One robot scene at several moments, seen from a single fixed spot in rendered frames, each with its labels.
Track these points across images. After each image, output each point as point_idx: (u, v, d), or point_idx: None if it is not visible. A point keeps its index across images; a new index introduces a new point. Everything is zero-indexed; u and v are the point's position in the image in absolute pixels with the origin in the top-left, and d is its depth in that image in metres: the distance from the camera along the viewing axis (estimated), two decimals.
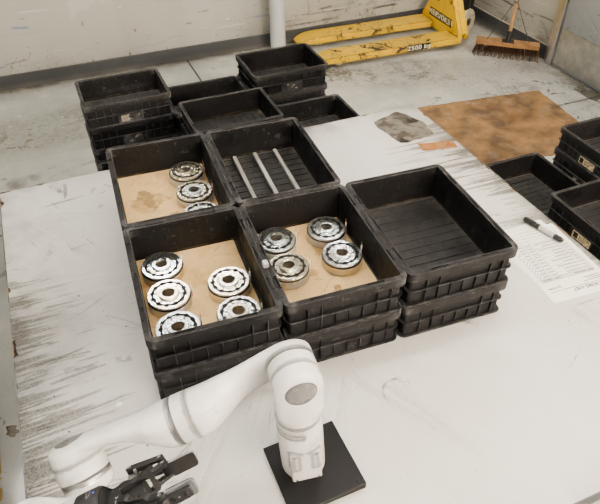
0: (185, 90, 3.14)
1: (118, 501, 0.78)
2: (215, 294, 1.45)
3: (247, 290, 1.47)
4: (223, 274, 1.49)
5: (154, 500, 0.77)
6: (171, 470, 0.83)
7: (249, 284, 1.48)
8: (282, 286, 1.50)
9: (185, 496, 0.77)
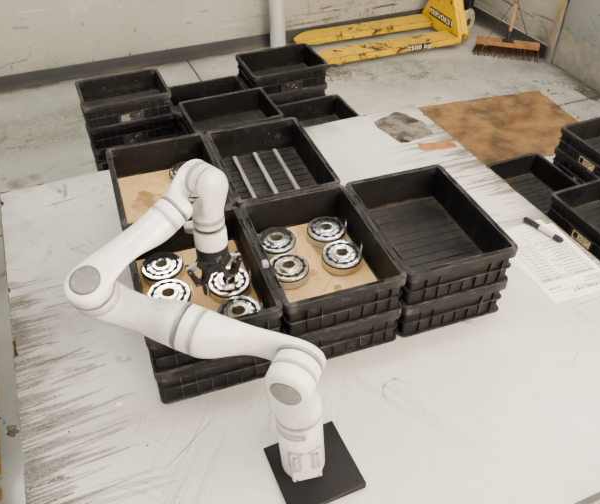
0: (185, 90, 3.14)
1: (208, 268, 1.40)
2: (215, 294, 1.45)
3: (247, 290, 1.47)
4: (223, 274, 1.49)
5: (203, 282, 1.44)
6: (224, 278, 1.47)
7: (249, 284, 1.48)
8: (282, 286, 1.50)
9: (203, 290, 1.47)
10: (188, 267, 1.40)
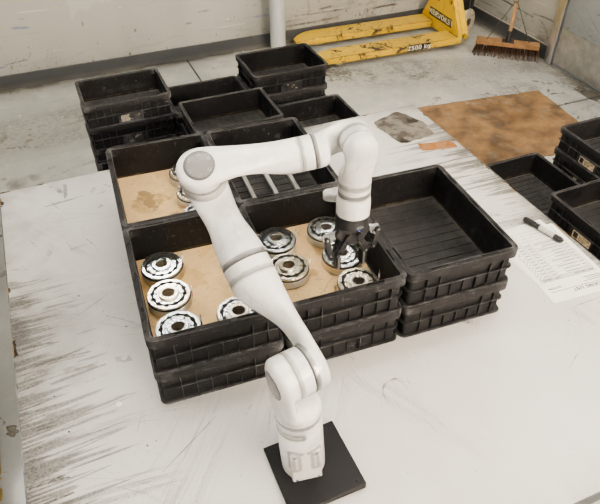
0: (185, 90, 3.14)
1: (347, 238, 1.34)
2: None
3: None
4: (353, 275, 1.49)
5: (336, 253, 1.38)
6: (360, 249, 1.41)
7: None
8: None
9: (333, 262, 1.41)
10: (326, 235, 1.34)
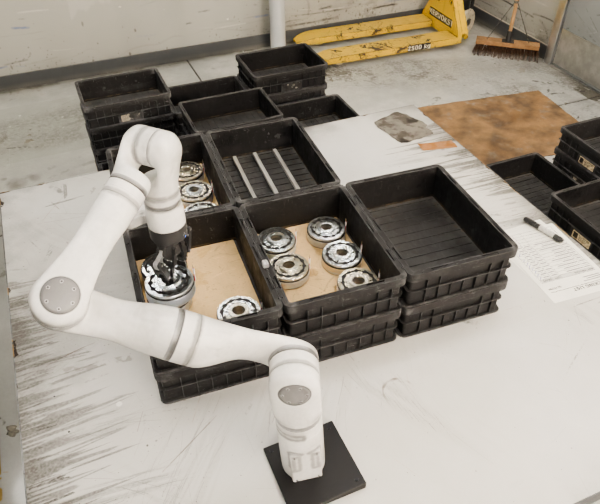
0: (185, 90, 3.14)
1: (175, 251, 1.23)
2: None
3: None
4: (353, 275, 1.49)
5: (171, 273, 1.25)
6: (179, 261, 1.30)
7: None
8: (282, 286, 1.50)
9: (168, 284, 1.28)
10: (155, 262, 1.20)
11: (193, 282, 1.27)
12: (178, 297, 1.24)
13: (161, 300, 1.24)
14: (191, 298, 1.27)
